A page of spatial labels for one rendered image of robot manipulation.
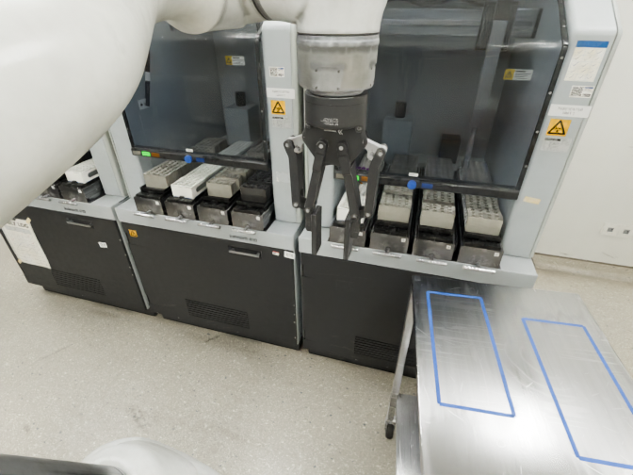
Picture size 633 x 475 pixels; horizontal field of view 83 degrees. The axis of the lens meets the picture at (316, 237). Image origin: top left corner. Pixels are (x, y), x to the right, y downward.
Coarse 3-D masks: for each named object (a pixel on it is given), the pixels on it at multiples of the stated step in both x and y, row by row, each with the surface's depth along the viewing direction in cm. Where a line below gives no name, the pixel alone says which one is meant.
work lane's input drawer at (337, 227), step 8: (376, 200) 150; (336, 216) 136; (336, 224) 131; (344, 224) 131; (368, 224) 135; (336, 232) 132; (344, 232) 132; (360, 232) 130; (336, 240) 134; (352, 240) 132; (360, 240) 132; (336, 248) 131; (352, 248) 129
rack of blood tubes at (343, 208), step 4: (360, 184) 149; (364, 184) 149; (360, 188) 146; (364, 188) 146; (360, 192) 142; (364, 192) 142; (344, 196) 139; (360, 196) 139; (364, 196) 139; (344, 200) 138; (364, 200) 138; (340, 204) 135; (344, 204) 135; (348, 204) 134; (364, 204) 134; (340, 208) 131; (344, 208) 131; (348, 208) 131; (340, 212) 132; (344, 212) 131; (348, 212) 131; (340, 216) 133; (344, 216) 132; (344, 220) 133; (364, 220) 134
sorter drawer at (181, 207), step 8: (168, 200) 148; (176, 200) 147; (184, 200) 147; (192, 200) 147; (200, 200) 150; (168, 208) 150; (176, 208) 149; (184, 208) 148; (192, 208) 146; (176, 216) 151; (184, 216) 150; (192, 216) 148
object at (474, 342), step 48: (432, 288) 101; (480, 288) 101; (528, 288) 101; (432, 336) 86; (480, 336) 86; (528, 336) 86; (576, 336) 86; (432, 384) 75; (480, 384) 75; (528, 384) 75; (576, 384) 75; (624, 384) 75; (432, 432) 67; (480, 432) 67; (528, 432) 67; (576, 432) 67; (624, 432) 67
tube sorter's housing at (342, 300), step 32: (576, 0) 96; (608, 0) 95; (576, 32) 91; (608, 32) 89; (608, 64) 93; (544, 128) 104; (576, 128) 102; (544, 160) 108; (320, 192) 136; (416, 192) 163; (544, 192) 113; (512, 224) 122; (544, 224) 119; (320, 256) 141; (352, 256) 136; (384, 256) 132; (416, 256) 128; (512, 256) 128; (320, 288) 150; (352, 288) 145; (384, 288) 140; (320, 320) 160; (352, 320) 154; (384, 320) 149; (320, 352) 180; (352, 352) 165; (384, 352) 159
